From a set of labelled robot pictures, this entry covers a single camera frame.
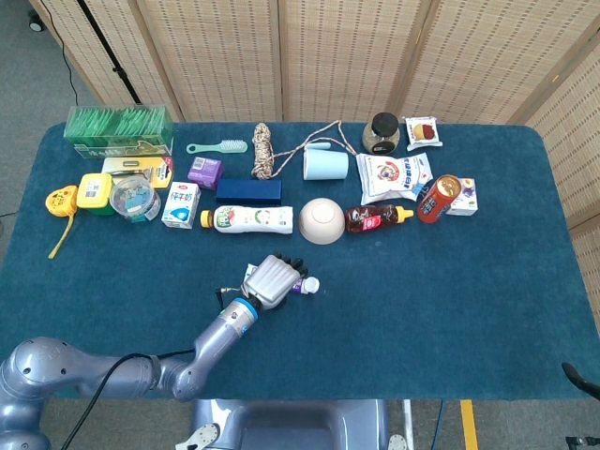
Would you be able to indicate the beige bowl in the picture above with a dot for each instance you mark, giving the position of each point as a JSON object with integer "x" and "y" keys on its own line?
{"x": 322, "y": 220}

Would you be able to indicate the razor blister pack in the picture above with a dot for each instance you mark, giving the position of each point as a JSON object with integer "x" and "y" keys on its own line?
{"x": 131, "y": 165}

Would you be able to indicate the white snack packet red yellow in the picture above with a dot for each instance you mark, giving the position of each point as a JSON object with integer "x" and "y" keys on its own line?
{"x": 423, "y": 132}

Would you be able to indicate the amber bear honey bottle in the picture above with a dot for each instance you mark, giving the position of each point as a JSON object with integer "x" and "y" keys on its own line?
{"x": 375, "y": 219}

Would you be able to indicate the small purple box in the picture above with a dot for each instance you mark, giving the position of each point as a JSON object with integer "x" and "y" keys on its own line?
{"x": 205, "y": 172}

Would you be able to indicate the mint green brush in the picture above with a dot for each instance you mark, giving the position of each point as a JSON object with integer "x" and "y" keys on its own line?
{"x": 234, "y": 145}

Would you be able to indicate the white blue milk carton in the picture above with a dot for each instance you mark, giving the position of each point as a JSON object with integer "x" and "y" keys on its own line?
{"x": 180, "y": 206}

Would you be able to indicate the bamboo folding screen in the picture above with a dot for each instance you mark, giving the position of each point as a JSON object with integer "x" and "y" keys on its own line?
{"x": 328, "y": 56}

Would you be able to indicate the black caster wheel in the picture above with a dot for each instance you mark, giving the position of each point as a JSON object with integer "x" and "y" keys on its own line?
{"x": 34, "y": 21}

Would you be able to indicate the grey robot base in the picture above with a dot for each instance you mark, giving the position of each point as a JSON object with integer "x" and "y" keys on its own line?
{"x": 290, "y": 426}

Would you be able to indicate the yellow tape measure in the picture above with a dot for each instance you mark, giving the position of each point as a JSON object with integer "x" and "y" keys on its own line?
{"x": 61, "y": 199}

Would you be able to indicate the small white purple carton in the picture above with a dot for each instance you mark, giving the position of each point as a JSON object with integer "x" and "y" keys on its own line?
{"x": 469, "y": 197}

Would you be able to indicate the white table leg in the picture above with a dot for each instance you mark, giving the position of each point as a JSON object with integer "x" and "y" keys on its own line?
{"x": 409, "y": 422}

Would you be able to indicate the clear box green sachets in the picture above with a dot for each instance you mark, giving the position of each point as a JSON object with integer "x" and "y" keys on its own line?
{"x": 117, "y": 131}

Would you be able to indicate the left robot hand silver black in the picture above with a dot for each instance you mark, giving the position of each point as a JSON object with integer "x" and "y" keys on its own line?
{"x": 272, "y": 281}

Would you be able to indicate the black stand pole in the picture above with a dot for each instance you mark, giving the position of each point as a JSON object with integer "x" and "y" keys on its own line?
{"x": 110, "y": 54}

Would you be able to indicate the purple white toothpaste tube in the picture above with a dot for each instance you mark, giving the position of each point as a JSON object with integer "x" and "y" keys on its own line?
{"x": 309, "y": 284}

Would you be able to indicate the white drink bottle yellow cap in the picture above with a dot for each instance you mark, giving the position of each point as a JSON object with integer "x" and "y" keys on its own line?
{"x": 253, "y": 219}

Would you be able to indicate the glass jar black lid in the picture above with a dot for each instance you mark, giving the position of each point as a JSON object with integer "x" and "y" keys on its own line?
{"x": 382, "y": 136}

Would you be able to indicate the light blue plastic cup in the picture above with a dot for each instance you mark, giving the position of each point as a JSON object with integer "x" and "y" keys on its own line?
{"x": 325, "y": 164}

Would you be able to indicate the left robot arm grey-blue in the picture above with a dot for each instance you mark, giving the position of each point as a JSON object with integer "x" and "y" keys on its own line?
{"x": 220, "y": 333}

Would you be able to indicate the clear tub of clips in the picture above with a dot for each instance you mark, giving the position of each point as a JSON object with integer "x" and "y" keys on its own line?
{"x": 133, "y": 199}

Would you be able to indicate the red orange soda can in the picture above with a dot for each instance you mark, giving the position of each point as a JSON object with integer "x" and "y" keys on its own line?
{"x": 436, "y": 201}

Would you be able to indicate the navy blue box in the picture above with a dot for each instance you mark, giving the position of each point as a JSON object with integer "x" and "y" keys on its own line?
{"x": 248, "y": 192}

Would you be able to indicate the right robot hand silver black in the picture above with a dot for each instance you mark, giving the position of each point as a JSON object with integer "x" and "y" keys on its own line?
{"x": 583, "y": 382}

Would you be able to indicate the yellow floor tape strip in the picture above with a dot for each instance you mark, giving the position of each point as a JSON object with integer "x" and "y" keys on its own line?
{"x": 469, "y": 424}

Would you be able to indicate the green container yellow lid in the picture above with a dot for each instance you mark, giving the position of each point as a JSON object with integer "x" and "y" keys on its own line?
{"x": 94, "y": 190}

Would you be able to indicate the white candy bag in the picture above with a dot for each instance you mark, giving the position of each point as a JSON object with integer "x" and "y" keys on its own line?
{"x": 391, "y": 177}

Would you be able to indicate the blue felt table cloth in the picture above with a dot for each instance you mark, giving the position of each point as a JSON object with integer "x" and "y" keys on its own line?
{"x": 375, "y": 337}

